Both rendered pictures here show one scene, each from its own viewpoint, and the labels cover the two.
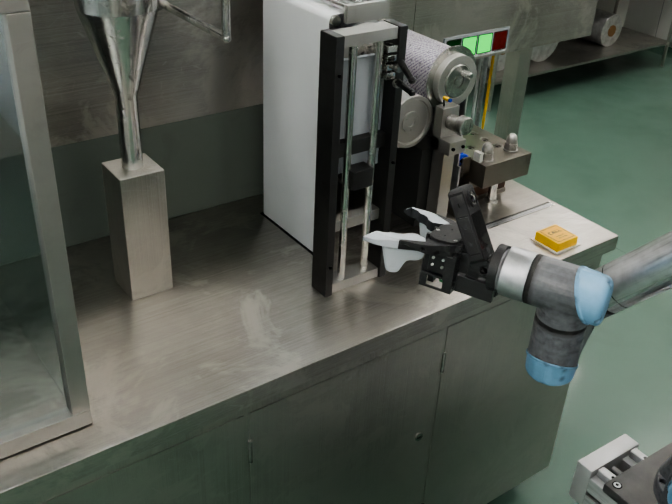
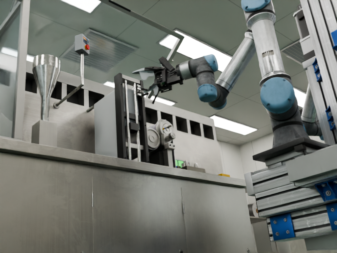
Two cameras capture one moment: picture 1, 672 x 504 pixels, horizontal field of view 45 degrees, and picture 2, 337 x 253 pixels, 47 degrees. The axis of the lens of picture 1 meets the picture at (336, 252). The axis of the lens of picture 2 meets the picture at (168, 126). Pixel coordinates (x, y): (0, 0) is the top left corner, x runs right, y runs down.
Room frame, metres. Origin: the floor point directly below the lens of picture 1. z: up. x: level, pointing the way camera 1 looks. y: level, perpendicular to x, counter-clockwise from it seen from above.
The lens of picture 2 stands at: (-0.39, 0.01, 0.39)
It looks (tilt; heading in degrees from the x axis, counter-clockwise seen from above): 22 degrees up; 353
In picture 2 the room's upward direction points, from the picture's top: 6 degrees counter-clockwise
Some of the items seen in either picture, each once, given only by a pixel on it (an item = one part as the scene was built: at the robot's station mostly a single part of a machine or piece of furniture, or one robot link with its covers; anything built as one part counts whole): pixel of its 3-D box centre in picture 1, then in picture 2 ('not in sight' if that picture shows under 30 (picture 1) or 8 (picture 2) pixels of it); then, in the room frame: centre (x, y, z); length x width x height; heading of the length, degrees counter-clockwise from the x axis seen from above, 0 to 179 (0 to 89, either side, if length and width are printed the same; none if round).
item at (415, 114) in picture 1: (376, 103); (139, 144); (1.76, -0.07, 1.17); 0.26 x 0.12 x 0.12; 37
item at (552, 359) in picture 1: (558, 339); (207, 88); (0.98, -0.34, 1.12); 0.11 x 0.08 x 0.11; 151
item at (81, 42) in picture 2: not in sight; (83, 44); (1.43, 0.21, 1.66); 0.07 x 0.07 x 0.10; 63
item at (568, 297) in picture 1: (568, 291); (203, 66); (0.96, -0.33, 1.21); 0.11 x 0.08 x 0.09; 61
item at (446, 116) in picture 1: (445, 171); (169, 158); (1.68, -0.24, 1.05); 0.06 x 0.05 x 0.31; 37
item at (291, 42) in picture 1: (289, 119); (105, 141); (1.66, 0.12, 1.17); 0.34 x 0.05 x 0.54; 37
